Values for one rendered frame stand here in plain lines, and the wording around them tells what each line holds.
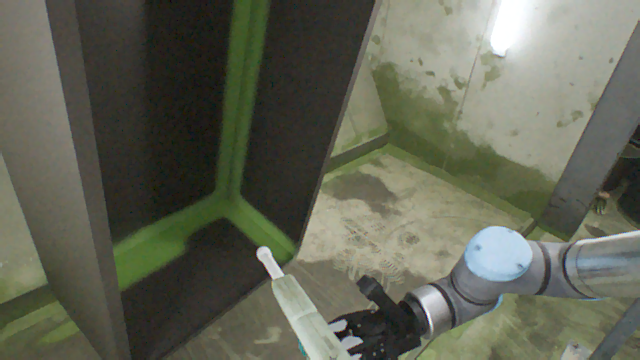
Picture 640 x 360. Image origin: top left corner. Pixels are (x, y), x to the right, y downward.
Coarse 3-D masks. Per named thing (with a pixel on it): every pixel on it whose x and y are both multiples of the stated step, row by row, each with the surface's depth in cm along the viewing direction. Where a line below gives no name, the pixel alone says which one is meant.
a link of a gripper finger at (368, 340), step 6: (366, 336) 67; (372, 336) 66; (378, 336) 66; (366, 342) 65; (372, 342) 65; (378, 342) 66; (354, 348) 64; (360, 348) 64; (366, 348) 64; (372, 348) 65; (354, 354) 65
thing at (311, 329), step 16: (272, 272) 86; (288, 288) 77; (288, 304) 72; (304, 304) 71; (288, 320) 74; (304, 320) 66; (320, 320) 65; (304, 336) 63; (320, 336) 61; (336, 336) 61; (320, 352) 58; (336, 352) 57
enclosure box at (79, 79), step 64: (0, 0) 42; (64, 0) 36; (128, 0) 76; (192, 0) 86; (256, 0) 98; (320, 0) 87; (0, 64) 51; (64, 64) 39; (128, 64) 84; (192, 64) 97; (256, 64) 107; (320, 64) 94; (0, 128) 66; (64, 128) 45; (128, 128) 94; (192, 128) 110; (256, 128) 118; (320, 128) 102; (64, 192) 56; (128, 192) 106; (192, 192) 127; (256, 192) 131; (64, 256) 74; (128, 256) 118; (192, 256) 123; (256, 256) 129; (128, 320) 104; (192, 320) 108
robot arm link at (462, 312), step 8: (440, 280) 75; (448, 280) 73; (440, 288) 72; (448, 288) 72; (448, 296) 71; (456, 296) 71; (448, 304) 70; (456, 304) 71; (464, 304) 71; (472, 304) 70; (496, 304) 74; (456, 312) 71; (464, 312) 71; (472, 312) 72; (480, 312) 72; (488, 312) 75; (456, 320) 71; (464, 320) 72
